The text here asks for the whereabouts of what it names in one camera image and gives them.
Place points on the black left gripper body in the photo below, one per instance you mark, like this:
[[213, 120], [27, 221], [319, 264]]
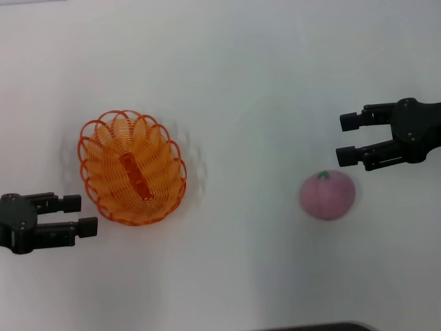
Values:
[[17, 224]]

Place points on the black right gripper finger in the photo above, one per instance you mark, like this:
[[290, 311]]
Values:
[[346, 157], [349, 121]]

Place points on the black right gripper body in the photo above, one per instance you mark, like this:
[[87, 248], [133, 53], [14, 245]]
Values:
[[418, 131]]

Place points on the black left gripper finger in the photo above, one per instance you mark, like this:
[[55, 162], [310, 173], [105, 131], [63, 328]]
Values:
[[86, 227], [70, 204]]

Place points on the pink plush peach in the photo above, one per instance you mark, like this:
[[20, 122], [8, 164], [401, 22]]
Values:
[[325, 200]]

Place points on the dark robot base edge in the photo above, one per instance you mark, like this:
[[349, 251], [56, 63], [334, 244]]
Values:
[[324, 327]]

